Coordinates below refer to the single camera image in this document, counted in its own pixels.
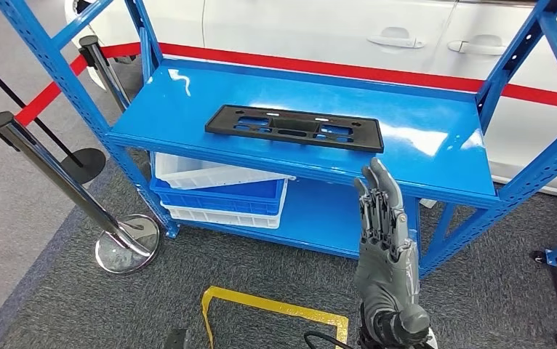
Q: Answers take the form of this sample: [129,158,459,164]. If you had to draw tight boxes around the white car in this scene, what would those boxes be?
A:
[64,0,557,202]

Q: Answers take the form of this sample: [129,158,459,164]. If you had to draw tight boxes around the black plastic plate part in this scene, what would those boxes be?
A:
[204,104,385,154]

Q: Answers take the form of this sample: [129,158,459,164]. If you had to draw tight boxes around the white car door handle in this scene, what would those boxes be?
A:
[446,34,508,56]
[366,26,426,50]

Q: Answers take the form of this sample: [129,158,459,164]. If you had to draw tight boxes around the black thin post stanchion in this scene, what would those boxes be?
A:
[0,47,107,185]

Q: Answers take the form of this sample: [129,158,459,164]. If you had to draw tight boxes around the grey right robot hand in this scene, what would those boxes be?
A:
[353,158,432,345]

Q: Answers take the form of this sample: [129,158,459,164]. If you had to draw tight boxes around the black left wrist camera bracket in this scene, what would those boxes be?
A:
[164,328,189,349]

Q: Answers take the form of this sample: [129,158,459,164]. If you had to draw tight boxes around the yellow floor tape square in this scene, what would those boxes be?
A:
[200,286,350,349]

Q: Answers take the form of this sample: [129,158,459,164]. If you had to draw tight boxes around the blue plastic crate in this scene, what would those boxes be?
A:
[149,175,289,216]

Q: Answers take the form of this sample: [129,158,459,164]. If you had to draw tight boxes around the red barrier belt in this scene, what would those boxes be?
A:
[15,55,89,128]
[100,42,557,111]

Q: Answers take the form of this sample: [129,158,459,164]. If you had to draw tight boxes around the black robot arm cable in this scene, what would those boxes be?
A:
[303,332,356,349]

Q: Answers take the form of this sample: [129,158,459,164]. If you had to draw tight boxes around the chrome barrier stanchion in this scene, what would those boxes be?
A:
[0,111,161,276]
[78,35,132,114]

